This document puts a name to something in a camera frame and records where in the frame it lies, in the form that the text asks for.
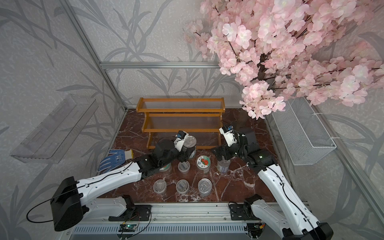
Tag small red label plastic cup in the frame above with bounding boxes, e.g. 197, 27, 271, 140
178, 161, 191, 174

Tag tomato lid jar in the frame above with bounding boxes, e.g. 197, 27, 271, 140
159, 163, 173, 175
196, 156, 211, 174

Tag black label can bottom shelf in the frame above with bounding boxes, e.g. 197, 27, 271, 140
182, 136, 197, 159

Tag small clear cup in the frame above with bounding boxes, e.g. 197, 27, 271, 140
153, 179, 167, 195
176, 180, 190, 195

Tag silver pull-tab can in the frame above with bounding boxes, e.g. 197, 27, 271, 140
198, 178, 213, 197

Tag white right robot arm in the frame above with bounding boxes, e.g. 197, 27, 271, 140
212, 126, 334, 240

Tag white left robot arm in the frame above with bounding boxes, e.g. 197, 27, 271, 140
48, 135, 190, 232

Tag orange wooden three-tier shelf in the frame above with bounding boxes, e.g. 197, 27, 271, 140
136, 98, 226, 150

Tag blue dotted work glove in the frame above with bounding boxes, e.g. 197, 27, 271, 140
97, 150, 134, 173

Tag right circuit board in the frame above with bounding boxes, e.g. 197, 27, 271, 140
246, 223, 266, 240

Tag left green circuit board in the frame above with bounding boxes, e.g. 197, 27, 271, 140
119, 223, 139, 233

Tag pink cherry blossom crown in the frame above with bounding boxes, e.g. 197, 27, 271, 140
185, 1, 384, 119

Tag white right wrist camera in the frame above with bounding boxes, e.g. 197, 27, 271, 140
219, 125, 238, 147

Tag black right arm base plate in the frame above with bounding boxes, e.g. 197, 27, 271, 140
228, 202, 256, 221

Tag aluminium front rail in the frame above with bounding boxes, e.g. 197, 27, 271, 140
62, 201, 316, 235

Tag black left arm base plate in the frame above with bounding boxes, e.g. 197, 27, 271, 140
108, 195, 152, 222

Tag white wire mesh basket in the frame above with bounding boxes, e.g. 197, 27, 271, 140
272, 98, 337, 166

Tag clear acrylic wall shelf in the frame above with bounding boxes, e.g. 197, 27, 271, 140
10, 94, 99, 164

